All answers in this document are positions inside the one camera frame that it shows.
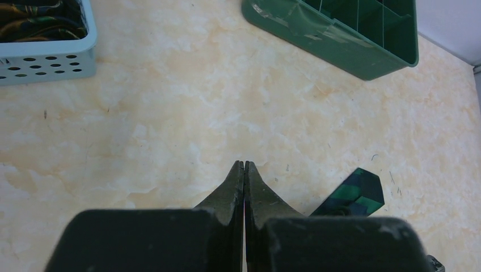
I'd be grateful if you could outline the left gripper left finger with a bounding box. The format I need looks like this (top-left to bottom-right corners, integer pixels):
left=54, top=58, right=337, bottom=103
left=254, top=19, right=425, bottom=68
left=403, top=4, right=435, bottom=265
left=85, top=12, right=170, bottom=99
left=195, top=160, right=244, bottom=271

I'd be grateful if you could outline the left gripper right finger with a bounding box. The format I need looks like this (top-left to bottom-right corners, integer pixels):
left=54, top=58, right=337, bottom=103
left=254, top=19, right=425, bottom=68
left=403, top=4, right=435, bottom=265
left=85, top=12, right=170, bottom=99
left=244, top=161, right=303, bottom=271

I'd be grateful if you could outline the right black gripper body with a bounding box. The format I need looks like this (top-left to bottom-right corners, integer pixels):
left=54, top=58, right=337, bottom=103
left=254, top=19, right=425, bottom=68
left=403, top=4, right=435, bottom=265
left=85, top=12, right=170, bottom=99
left=427, top=255, right=446, bottom=272

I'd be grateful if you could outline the green plaid tie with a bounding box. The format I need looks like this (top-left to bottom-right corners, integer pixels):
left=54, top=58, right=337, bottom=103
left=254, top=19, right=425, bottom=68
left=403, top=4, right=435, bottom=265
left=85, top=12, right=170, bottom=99
left=311, top=168, right=385, bottom=216

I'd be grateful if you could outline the green compartment organizer box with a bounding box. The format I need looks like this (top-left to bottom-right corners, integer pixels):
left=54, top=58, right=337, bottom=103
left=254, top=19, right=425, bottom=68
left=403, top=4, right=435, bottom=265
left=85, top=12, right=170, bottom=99
left=241, top=0, right=419, bottom=81

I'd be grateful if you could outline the light blue plastic basket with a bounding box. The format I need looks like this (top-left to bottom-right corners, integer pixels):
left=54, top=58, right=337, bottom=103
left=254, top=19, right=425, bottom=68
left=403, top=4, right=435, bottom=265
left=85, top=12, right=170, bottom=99
left=1, top=1, right=98, bottom=86

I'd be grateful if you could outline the green brown striped tie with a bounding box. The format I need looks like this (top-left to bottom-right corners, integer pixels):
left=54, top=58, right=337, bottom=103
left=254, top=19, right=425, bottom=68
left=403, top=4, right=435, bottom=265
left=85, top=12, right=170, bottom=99
left=1, top=0, right=87, bottom=43

